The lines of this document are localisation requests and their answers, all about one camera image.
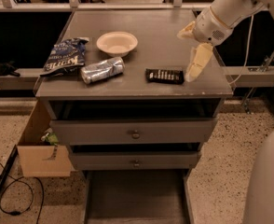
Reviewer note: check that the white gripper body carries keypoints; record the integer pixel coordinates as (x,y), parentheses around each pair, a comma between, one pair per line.
(209,27)

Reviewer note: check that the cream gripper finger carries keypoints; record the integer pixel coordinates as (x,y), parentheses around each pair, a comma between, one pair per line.
(187,32)
(199,58)

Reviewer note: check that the black rxbar chocolate wrapper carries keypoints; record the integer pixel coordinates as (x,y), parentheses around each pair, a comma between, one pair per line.
(165,76)

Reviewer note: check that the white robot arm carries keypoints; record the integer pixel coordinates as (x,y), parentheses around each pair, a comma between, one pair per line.
(259,206)

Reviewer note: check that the grey top drawer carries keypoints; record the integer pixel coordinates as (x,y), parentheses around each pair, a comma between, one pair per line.
(81,132)

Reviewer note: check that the grey wooden drawer cabinet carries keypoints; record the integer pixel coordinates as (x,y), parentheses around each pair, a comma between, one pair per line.
(129,97)

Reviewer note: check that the grey middle drawer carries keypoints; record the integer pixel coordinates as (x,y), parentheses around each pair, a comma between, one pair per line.
(134,161)

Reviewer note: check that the grey open bottom drawer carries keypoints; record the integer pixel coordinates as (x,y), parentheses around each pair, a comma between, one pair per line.
(137,197)

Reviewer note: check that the white paper bowl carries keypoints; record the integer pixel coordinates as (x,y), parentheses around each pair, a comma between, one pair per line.
(117,44)

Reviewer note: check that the crushed silver drink can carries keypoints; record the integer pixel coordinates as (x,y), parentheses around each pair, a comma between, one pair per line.
(102,70)

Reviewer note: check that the blue kettle chips bag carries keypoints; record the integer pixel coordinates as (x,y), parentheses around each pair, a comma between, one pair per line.
(65,57)

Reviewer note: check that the green item in box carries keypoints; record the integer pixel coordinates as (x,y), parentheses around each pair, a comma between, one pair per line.
(50,137)

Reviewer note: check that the black object on shelf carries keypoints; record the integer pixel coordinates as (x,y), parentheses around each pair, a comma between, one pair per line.
(8,68)

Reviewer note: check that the brown cardboard box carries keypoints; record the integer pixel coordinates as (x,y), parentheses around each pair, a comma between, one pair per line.
(37,156)

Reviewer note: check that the metal clamp bracket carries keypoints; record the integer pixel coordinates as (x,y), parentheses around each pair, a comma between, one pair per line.
(263,67)

